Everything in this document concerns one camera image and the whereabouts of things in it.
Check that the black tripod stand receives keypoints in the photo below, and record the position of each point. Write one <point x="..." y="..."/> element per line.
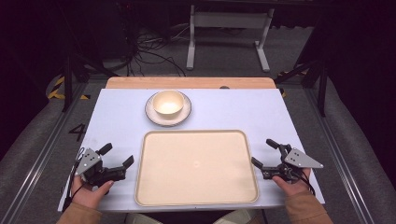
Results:
<point x="314" y="74"/>
<point x="74" y="62"/>

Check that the person's right hand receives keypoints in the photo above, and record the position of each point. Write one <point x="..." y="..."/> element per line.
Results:
<point x="292" y="184"/>

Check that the white plate with dark rim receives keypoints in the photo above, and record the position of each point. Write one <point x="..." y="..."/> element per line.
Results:
<point x="151" y="114"/>

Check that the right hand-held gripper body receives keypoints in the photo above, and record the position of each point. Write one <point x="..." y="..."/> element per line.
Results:
<point x="291" y="165"/>

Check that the beige rectangular tray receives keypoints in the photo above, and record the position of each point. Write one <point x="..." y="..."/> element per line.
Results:
<point x="196" y="169"/>

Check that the grey metal stand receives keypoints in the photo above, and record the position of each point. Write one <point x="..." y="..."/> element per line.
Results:
<point x="229" y="34"/>

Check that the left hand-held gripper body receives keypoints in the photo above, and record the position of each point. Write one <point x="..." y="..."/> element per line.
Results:
<point x="93" y="168"/>

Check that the cream bowl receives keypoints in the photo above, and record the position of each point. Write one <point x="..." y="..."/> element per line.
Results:
<point x="168" y="104"/>

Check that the wooden table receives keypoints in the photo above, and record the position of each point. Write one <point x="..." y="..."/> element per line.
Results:
<point x="190" y="82"/>

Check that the person's left hand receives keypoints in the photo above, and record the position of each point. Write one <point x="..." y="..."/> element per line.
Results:
<point x="88" y="193"/>

